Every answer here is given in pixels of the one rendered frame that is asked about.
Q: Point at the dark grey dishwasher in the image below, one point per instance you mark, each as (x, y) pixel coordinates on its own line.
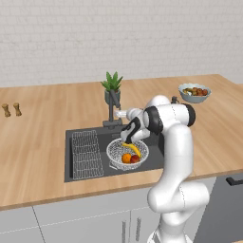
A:
(221, 212)

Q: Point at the dark grey sink faucet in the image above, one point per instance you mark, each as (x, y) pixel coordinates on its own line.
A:
(111, 110)

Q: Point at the pale blue bowl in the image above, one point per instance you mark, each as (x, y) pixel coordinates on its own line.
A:
(193, 98)

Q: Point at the wooden shaker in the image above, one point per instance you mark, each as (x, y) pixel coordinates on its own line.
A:
(17, 109)
(6, 110)

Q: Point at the red apple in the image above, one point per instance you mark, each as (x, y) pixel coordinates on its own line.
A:
(135, 159)

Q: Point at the dark grey sink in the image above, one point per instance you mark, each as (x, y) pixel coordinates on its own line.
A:
(152, 159)

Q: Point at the orange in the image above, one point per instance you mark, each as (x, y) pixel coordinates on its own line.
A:
(126, 158)

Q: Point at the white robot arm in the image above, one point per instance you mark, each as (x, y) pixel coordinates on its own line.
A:
(177, 152)

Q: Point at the mixed fruit pieces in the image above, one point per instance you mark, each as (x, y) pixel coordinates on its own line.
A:
(196, 91)

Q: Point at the grey drawer front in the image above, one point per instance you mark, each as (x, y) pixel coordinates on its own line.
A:
(15, 220)

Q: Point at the white mesh colander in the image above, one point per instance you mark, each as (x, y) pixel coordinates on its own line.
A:
(114, 152)

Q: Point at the grey sink front panel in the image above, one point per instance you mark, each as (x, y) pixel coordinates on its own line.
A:
(91, 205)

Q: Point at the wide grey cupboard door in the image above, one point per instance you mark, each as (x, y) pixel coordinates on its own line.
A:
(85, 232)

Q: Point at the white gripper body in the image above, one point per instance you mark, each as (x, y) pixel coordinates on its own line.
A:
(121, 113)

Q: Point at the green potted plant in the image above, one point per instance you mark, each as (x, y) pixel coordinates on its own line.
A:
(112, 83)

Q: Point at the narrow grey cupboard door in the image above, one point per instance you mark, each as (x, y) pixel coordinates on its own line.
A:
(147, 226)

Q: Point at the yellow banana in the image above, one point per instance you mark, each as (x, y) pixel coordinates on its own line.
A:
(134, 148)

